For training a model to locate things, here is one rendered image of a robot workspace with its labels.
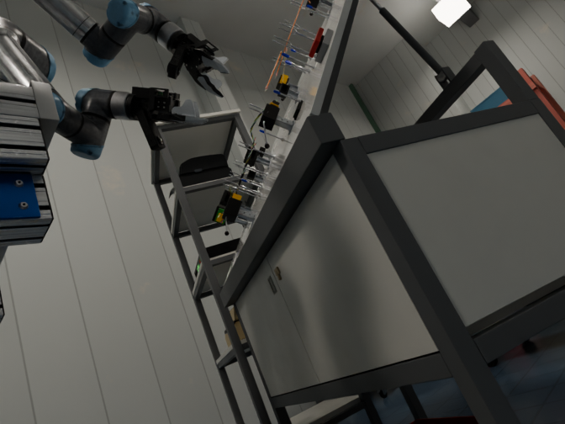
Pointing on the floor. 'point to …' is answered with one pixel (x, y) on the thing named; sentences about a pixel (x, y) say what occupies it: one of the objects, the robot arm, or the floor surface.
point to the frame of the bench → (430, 287)
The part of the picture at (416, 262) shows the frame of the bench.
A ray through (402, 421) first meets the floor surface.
